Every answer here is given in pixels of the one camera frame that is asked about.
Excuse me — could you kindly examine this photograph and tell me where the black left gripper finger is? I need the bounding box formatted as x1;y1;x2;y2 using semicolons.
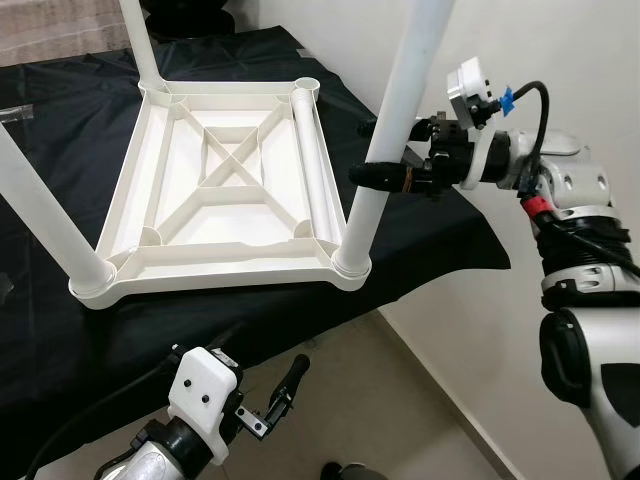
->
268;355;311;421

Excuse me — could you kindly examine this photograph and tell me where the white plastic table top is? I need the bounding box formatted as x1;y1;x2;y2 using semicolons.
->
70;78;373;311

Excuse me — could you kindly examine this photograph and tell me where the black round tub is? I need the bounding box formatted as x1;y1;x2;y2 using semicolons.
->
140;0;236;39

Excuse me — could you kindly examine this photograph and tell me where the black table cloth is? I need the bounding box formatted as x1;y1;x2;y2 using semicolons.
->
0;25;511;451

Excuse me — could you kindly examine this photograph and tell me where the beige cloth cover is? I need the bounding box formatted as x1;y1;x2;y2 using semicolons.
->
0;0;131;69

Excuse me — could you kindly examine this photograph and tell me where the clear tape strip patch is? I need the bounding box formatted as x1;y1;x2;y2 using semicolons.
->
0;103;31;124

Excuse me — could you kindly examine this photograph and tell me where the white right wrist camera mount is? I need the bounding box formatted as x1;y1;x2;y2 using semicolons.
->
445;58;511;189

